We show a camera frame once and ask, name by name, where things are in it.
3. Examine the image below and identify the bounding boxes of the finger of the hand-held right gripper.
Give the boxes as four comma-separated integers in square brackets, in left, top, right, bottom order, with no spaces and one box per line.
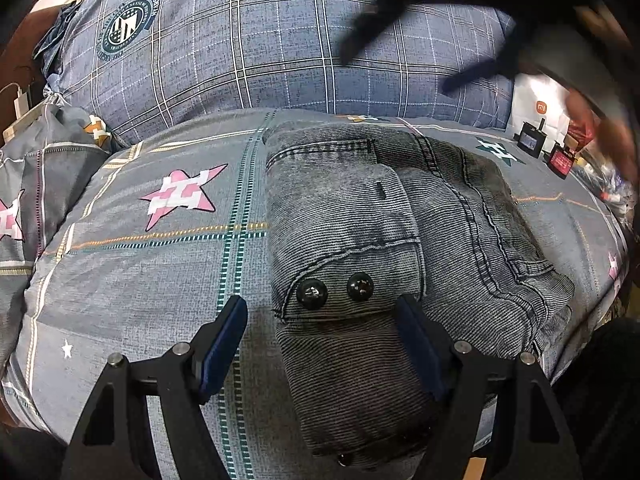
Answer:
[340,0,426,68]
[442,25,526,96]

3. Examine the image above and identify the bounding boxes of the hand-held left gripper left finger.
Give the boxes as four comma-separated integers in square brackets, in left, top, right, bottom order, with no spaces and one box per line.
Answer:
[62,295,249,480]

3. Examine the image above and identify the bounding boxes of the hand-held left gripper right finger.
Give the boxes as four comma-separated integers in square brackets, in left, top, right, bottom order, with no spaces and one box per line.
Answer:
[394,294,583,480]

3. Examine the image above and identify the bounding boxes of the grey denim pants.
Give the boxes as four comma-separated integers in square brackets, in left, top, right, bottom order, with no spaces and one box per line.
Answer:
[262,122,576,471]

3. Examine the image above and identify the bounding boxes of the person's right forearm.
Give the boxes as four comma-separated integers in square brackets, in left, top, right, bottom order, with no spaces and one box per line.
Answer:
[567,87,640,186]

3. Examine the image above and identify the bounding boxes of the white box with orange logo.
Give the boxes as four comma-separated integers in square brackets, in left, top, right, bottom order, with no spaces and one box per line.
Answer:
[510,72,586,153]

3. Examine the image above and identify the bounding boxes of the grey star-printed bed sheet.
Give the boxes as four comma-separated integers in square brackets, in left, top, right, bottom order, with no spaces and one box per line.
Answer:
[0,109,631,480]

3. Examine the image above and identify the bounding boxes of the small red and black device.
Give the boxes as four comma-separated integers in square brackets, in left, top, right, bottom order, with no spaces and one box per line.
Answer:
[547,142,576,181]

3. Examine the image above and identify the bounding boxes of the blue plaid pillow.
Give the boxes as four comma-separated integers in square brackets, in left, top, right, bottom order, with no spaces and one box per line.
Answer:
[32,0,518,146]

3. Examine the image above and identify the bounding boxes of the pile of colourful packets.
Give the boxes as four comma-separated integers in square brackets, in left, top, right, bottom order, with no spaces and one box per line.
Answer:
[595,160,633,221]

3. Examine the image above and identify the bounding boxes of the grey star-printed quilt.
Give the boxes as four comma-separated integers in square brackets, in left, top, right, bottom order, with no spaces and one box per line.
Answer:
[0,102,126,361]

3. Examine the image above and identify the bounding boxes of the beige flat box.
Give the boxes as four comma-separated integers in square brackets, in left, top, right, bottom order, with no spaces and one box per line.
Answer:
[2,105,48,143]

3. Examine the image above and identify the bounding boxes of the brown wooden nightstand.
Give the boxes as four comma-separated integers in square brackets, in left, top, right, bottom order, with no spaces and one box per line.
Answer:
[0,5,66,111]

